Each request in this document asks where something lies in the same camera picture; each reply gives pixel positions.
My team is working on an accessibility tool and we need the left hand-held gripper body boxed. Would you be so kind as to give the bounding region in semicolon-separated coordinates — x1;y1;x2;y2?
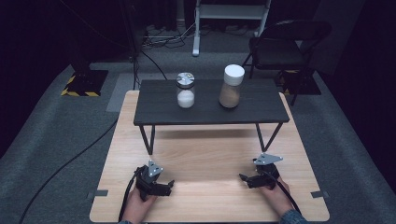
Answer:
134;159;173;201

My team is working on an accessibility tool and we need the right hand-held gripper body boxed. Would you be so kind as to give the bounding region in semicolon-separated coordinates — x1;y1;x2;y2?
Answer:
247;152;284;190

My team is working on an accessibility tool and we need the black shelf with metal legs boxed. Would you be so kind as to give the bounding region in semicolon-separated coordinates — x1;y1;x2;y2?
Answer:
133;77;290;156

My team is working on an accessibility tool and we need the glass jar with white lid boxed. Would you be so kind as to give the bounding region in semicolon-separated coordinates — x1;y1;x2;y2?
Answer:
218;63;246;109

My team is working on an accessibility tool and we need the glass jar with silver lid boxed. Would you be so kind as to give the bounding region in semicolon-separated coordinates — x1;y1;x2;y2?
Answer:
175;72;196;109

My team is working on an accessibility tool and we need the person's right hand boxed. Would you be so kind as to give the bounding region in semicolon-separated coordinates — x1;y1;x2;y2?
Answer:
259;176;294;217

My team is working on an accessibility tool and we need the person's left hand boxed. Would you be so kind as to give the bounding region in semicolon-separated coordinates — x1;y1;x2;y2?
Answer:
121;186;159;224

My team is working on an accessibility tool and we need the grey floor mat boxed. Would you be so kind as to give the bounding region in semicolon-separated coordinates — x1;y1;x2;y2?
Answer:
105;72;193;113

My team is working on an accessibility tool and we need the black base with hazard stripes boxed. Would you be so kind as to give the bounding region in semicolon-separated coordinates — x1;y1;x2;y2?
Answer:
60;69;109;98

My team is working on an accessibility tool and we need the black folding chair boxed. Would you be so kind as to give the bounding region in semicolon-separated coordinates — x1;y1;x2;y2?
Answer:
241;19;333;107

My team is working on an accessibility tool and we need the grey leaning panel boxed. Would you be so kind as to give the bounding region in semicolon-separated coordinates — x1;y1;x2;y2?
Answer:
306;0;366;77

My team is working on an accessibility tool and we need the right hand-held gripper black cable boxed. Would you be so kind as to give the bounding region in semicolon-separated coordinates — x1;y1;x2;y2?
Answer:
263;169;303;216

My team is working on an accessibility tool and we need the hand-held gripper black cable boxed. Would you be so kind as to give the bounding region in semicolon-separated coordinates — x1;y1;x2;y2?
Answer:
118;167;147;223
263;169;303;216

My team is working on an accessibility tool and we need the left hand-held gripper black cable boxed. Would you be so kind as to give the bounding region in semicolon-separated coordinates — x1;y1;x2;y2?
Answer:
118;167;147;223

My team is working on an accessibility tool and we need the long black floor cable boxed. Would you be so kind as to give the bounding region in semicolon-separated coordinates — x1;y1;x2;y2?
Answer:
18;118;120;224

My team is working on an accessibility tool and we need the thin black floor cable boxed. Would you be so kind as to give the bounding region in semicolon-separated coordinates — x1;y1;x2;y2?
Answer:
139;49;168;81

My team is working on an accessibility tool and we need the bundle of floor cables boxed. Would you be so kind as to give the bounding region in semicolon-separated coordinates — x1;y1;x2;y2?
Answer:
142;23;195;50

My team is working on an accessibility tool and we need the white metal stand frame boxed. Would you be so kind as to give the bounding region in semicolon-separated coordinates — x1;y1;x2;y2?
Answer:
191;0;273;58

